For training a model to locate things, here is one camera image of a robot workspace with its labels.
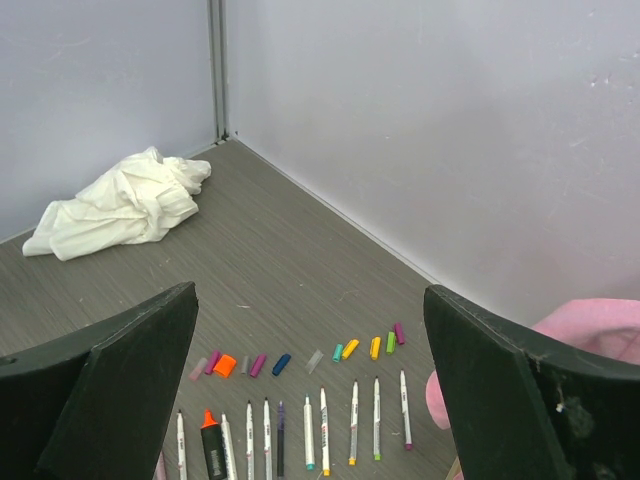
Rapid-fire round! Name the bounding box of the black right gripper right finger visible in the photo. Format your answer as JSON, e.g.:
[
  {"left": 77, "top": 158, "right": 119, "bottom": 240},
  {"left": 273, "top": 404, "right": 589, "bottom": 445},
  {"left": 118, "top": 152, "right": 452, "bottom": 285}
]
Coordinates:
[{"left": 423, "top": 285, "right": 639, "bottom": 479}]

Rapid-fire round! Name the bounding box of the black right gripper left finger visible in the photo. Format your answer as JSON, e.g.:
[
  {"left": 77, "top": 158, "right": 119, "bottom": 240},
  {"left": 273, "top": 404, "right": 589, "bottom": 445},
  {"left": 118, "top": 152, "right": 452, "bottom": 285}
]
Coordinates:
[{"left": 1, "top": 282, "right": 199, "bottom": 479}]

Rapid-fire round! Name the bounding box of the purple capped white marker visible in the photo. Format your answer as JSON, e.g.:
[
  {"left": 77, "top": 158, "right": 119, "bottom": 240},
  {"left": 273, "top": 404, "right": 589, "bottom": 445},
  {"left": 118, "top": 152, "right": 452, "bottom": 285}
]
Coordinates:
[{"left": 176, "top": 410, "right": 188, "bottom": 480}]

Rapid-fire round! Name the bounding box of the pink translucent pen cap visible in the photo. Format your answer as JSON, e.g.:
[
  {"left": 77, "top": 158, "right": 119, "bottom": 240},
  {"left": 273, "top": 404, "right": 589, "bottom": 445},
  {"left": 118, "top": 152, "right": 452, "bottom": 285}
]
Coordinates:
[{"left": 189, "top": 358, "right": 208, "bottom": 381}]

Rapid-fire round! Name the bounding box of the magenta capped white marker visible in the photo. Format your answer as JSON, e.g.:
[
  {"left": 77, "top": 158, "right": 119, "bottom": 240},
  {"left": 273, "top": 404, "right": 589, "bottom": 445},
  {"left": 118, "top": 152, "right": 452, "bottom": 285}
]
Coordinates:
[{"left": 399, "top": 369, "right": 413, "bottom": 451}]

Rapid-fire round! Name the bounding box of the orange capped black highlighter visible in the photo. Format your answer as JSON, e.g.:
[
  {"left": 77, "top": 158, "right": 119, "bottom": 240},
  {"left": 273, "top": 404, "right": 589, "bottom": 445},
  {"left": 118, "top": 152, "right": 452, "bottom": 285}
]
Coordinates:
[{"left": 200, "top": 409, "right": 227, "bottom": 480}]

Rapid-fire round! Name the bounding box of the magenta pen cap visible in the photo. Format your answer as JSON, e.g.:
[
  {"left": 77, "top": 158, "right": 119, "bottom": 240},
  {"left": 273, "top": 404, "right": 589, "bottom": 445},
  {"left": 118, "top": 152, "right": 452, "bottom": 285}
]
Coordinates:
[
  {"left": 249, "top": 354, "right": 267, "bottom": 378},
  {"left": 394, "top": 322, "right": 406, "bottom": 345},
  {"left": 204, "top": 350, "right": 221, "bottom": 375}
]

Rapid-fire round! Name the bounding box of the orange highlighter cap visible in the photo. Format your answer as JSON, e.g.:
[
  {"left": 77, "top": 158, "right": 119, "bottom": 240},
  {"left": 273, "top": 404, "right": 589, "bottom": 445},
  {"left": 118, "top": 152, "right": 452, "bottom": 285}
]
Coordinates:
[{"left": 213, "top": 354, "right": 237, "bottom": 378}]

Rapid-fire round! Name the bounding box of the grey capped white marker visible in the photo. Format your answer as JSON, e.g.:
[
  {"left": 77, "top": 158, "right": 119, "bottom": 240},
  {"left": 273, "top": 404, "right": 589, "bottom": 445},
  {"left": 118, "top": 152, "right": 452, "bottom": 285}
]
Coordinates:
[{"left": 221, "top": 413, "right": 238, "bottom": 480}]

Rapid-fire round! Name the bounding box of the green pen cap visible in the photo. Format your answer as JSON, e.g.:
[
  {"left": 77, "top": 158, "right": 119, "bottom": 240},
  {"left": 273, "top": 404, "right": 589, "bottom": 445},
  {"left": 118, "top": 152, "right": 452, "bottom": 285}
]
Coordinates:
[{"left": 385, "top": 331, "right": 397, "bottom": 355}]

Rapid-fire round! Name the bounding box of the green capped white marker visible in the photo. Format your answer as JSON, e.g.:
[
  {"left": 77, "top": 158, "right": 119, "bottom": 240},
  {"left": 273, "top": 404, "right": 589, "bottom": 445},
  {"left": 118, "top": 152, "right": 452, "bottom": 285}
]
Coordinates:
[{"left": 373, "top": 376, "right": 381, "bottom": 461}]

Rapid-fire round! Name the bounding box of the yellow pen cap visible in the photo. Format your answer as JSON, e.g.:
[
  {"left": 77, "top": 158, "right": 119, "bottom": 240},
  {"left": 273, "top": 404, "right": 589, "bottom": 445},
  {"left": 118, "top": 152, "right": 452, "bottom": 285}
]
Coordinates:
[
  {"left": 369, "top": 336, "right": 382, "bottom": 361},
  {"left": 341, "top": 338, "right": 360, "bottom": 360}
]

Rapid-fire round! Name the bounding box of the blue ended white marker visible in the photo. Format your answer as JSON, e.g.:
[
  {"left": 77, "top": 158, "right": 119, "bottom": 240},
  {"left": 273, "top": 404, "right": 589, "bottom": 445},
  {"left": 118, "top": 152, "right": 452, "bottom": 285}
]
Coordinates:
[{"left": 263, "top": 398, "right": 274, "bottom": 480}]

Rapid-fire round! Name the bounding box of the clear capped purple pen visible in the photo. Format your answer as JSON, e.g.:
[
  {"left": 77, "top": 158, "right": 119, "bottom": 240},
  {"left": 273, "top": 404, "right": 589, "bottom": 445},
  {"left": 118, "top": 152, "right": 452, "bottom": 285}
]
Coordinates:
[{"left": 276, "top": 401, "right": 285, "bottom": 480}]

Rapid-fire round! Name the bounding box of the teal pen cap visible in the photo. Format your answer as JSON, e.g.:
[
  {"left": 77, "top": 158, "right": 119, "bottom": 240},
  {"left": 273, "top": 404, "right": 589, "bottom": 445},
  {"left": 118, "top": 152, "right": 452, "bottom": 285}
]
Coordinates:
[{"left": 332, "top": 343, "right": 344, "bottom": 363}]

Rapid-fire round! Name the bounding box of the dark blue pen cap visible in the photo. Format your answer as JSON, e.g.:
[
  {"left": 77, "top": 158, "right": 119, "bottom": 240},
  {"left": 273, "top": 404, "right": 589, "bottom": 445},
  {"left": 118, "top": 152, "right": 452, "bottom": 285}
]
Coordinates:
[{"left": 272, "top": 353, "right": 291, "bottom": 376}]

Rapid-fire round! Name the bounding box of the yellow ended white marker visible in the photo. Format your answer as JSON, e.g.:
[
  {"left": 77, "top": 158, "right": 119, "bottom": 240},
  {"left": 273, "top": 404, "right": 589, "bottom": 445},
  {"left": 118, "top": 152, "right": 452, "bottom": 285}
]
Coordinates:
[{"left": 320, "top": 387, "right": 331, "bottom": 477}]

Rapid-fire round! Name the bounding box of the clear pen cap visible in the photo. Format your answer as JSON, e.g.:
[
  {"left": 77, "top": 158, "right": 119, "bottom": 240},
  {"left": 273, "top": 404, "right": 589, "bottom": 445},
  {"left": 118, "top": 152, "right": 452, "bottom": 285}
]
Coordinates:
[{"left": 305, "top": 349, "right": 324, "bottom": 374}]

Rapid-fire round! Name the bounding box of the teal ended white marker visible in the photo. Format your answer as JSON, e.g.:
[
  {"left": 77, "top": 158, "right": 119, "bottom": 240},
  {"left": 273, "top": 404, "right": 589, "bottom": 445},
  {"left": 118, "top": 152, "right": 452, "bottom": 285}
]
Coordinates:
[{"left": 303, "top": 394, "right": 315, "bottom": 471}]

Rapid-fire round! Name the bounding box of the brown ended white marker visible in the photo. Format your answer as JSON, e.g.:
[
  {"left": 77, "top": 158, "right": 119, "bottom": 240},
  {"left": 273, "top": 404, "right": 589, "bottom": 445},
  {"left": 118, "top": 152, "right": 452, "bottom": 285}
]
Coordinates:
[{"left": 246, "top": 401, "right": 255, "bottom": 480}]

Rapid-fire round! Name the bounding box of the pink t-shirt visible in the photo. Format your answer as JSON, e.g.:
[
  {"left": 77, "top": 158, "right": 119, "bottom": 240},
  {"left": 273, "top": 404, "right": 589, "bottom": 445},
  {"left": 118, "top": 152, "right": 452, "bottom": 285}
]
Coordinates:
[{"left": 424, "top": 298, "right": 640, "bottom": 432}]

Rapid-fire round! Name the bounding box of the white crumpled cloth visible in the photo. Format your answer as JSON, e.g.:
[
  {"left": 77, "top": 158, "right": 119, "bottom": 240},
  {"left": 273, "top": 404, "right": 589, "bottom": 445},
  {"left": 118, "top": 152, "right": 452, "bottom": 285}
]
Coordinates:
[{"left": 22, "top": 146, "right": 212, "bottom": 261}]

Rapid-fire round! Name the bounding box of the wooden clothes rack frame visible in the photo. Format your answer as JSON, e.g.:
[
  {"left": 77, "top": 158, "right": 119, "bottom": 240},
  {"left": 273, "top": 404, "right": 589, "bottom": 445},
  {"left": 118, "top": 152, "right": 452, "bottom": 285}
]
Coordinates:
[{"left": 445, "top": 457, "right": 461, "bottom": 480}]

